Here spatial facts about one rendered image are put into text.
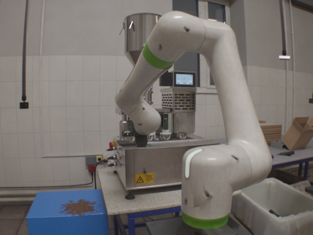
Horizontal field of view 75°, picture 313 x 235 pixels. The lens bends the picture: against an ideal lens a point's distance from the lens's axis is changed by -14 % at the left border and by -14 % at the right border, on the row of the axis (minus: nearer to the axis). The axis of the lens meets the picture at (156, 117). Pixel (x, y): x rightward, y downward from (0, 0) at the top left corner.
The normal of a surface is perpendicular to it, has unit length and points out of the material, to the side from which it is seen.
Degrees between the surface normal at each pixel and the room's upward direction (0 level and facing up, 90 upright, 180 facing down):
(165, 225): 0
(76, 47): 90
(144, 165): 90
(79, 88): 90
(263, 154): 57
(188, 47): 150
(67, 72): 90
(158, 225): 0
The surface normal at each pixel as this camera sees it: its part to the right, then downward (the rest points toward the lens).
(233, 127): -0.74, -0.11
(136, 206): 0.00, -1.00
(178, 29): 0.06, 0.31
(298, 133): -0.95, 0.03
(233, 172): 0.50, 0.03
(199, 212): -0.42, 0.07
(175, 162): 0.30, 0.07
